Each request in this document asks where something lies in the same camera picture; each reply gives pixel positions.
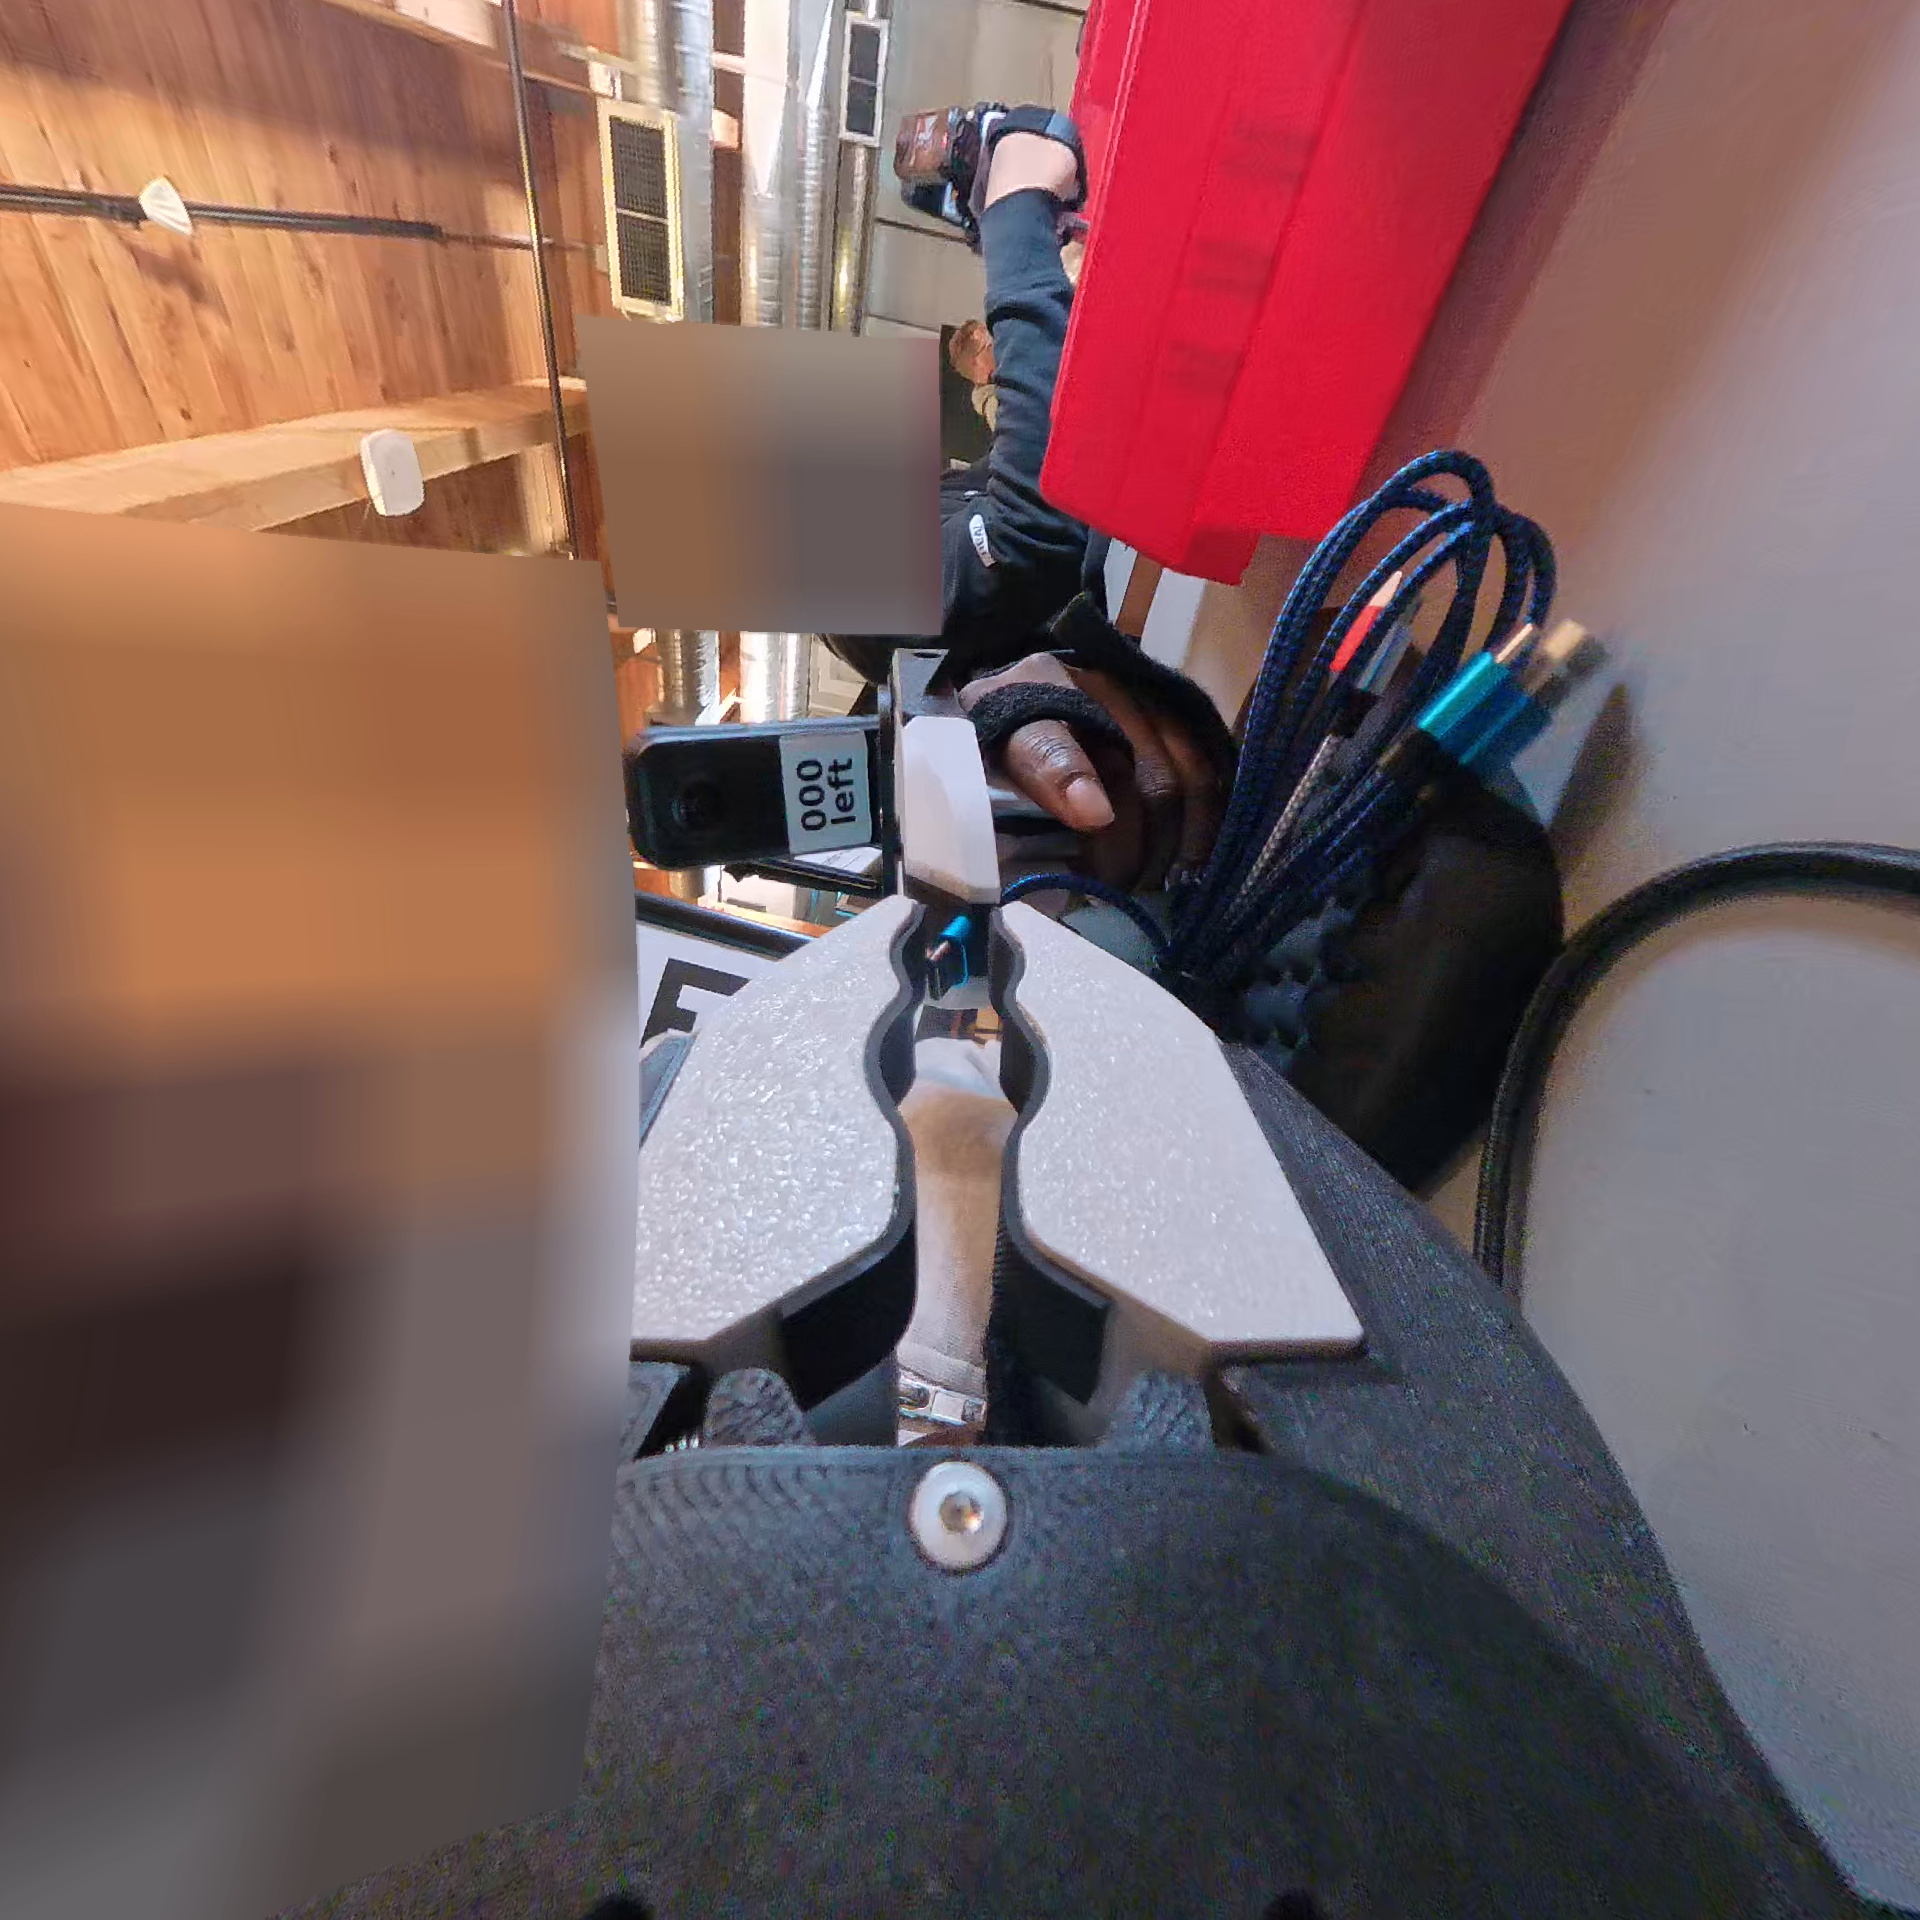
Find person's left hand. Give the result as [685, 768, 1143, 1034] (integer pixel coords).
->
[957, 596, 1235, 898]

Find blue braided cable bundle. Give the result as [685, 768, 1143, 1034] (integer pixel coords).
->
[919, 450, 1607, 1000]

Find black cable orange plugs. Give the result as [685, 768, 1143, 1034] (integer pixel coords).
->
[1474, 842, 1920, 1285]

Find black mesh cushion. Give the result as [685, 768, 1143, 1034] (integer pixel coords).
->
[1201, 780, 1565, 1193]

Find red plastic bin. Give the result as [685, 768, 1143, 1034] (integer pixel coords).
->
[1040, 0, 1578, 586]

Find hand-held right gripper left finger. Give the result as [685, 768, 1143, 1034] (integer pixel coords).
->
[631, 895, 921, 1408]

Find white wall vent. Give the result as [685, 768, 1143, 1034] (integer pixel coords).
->
[600, 96, 685, 320]

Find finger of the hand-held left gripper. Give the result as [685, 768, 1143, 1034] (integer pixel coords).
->
[901, 716, 1002, 908]

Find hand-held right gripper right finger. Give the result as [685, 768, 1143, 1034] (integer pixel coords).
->
[985, 902, 1369, 1444]

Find silver air duct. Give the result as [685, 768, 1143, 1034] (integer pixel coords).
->
[631, 0, 845, 332]

